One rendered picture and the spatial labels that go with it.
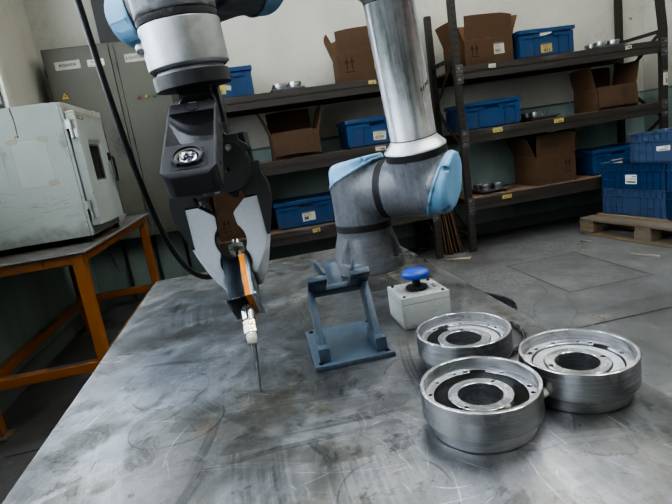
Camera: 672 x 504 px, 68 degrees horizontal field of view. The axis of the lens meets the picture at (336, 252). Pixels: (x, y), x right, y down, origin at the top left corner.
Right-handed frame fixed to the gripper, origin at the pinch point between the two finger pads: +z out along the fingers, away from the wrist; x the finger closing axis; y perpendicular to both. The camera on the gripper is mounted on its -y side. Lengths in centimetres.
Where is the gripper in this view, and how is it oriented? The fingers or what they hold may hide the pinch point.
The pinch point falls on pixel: (241, 277)
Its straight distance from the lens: 51.4
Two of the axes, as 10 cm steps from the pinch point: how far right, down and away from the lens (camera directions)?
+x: -9.8, 2.2, -0.5
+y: -1.0, -2.4, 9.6
